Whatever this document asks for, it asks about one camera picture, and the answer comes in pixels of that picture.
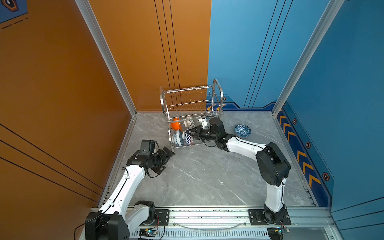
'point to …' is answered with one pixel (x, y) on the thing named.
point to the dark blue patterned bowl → (242, 131)
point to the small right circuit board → (280, 231)
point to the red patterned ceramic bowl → (188, 139)
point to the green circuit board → (148, 232)
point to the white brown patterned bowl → (189, 123)
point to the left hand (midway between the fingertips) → (171, 156)
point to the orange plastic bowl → (177, 125)
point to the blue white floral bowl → (177, 138)
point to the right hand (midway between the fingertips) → (185, 132)
